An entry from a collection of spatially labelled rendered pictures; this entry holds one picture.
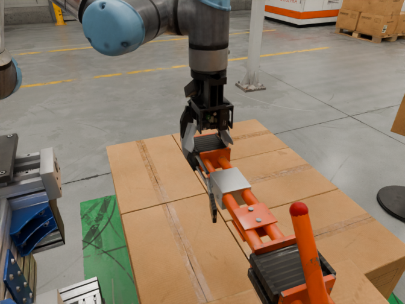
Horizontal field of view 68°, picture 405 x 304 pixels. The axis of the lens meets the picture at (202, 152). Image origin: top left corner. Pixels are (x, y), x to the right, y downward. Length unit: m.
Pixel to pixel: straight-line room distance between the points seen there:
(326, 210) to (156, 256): 0.75
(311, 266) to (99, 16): 0.42
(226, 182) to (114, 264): 1.37
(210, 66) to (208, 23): 0.07
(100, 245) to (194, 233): 0.89
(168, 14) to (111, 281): 1.50
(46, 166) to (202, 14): 0.58
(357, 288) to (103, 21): 0.62
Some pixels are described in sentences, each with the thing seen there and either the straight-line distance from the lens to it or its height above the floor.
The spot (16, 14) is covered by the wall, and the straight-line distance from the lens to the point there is 9.98.
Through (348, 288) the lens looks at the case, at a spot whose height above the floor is 0.95.
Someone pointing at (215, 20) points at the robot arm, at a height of 1.37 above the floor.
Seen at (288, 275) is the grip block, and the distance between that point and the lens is 0.46.
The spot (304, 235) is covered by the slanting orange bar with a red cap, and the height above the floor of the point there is 1.18.
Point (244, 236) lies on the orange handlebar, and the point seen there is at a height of 1.08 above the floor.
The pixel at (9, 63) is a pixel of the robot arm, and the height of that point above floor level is 1.24.
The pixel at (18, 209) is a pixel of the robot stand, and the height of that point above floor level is 0.90.
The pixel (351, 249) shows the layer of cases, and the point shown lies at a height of 0.54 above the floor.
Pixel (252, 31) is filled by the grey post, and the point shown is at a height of 0.72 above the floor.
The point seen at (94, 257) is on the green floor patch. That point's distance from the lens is 1.95.
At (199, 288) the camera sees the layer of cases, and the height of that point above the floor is 0.54.
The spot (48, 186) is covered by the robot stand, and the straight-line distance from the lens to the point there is 0.90.
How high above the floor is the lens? 1.46
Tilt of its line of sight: 33 degrees down
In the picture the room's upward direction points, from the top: straight up
